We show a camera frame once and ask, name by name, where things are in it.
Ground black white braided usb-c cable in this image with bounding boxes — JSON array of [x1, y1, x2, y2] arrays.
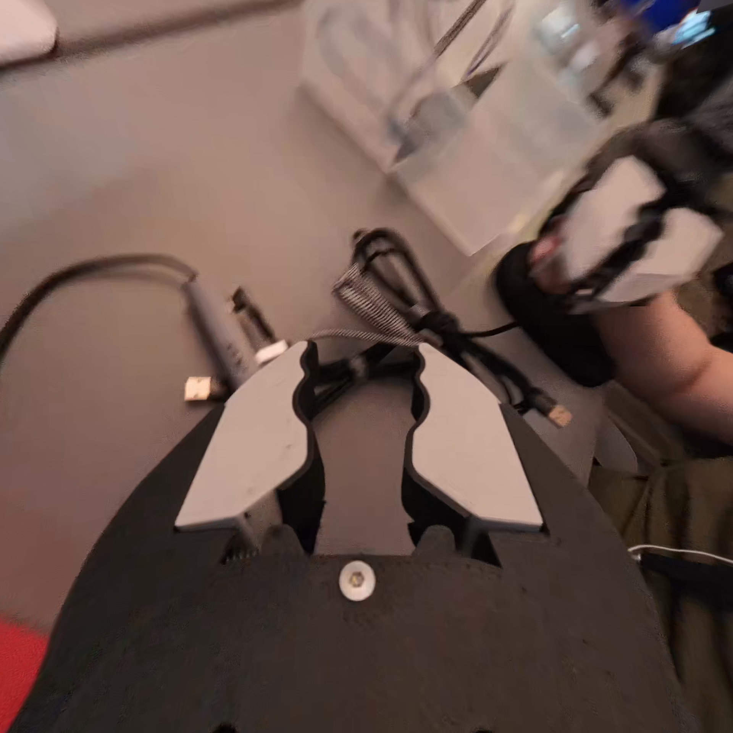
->
[[255, 266, 427, 367]]

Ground clear plastic organizer box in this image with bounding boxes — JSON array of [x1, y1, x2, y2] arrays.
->
[[299, 0, 622, 257]]

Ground thin white cable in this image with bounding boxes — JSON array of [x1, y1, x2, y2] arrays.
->
[[628, 544, 733, 568]]

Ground red plastic bin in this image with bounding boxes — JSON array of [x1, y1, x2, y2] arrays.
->
[[0, 615, 51, 733]]

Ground black hub cable grey plug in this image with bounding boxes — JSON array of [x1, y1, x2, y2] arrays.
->
[[0, 253, 198, 367]]

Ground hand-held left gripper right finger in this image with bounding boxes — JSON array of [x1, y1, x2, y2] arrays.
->
[[402, 342, 545, 555]]

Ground black braided cable grey strap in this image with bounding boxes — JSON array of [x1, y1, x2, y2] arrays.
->
[[352, 228, 573, 429]]

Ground grey usb hub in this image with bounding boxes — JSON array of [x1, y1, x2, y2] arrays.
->
[[182, 278, 261, 393]]

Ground person's olive clothing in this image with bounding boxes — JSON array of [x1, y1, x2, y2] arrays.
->
[[590, 452, 733, 733]]

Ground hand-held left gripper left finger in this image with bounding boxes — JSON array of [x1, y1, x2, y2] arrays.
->
[[173, 340, 327, 555]]

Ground person's right hand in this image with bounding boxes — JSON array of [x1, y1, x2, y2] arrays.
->
[[495, 234, 618, 389]]

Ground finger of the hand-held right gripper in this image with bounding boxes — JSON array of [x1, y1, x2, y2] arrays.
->
[[573, 207, 726, 317], [552, 159, 668, 288]]

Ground white device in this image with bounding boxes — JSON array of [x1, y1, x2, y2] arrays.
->
[[0, 0, 59, 65]]

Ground person's right forearm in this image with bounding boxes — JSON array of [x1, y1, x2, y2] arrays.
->
[[596, 289, 733, 447]]

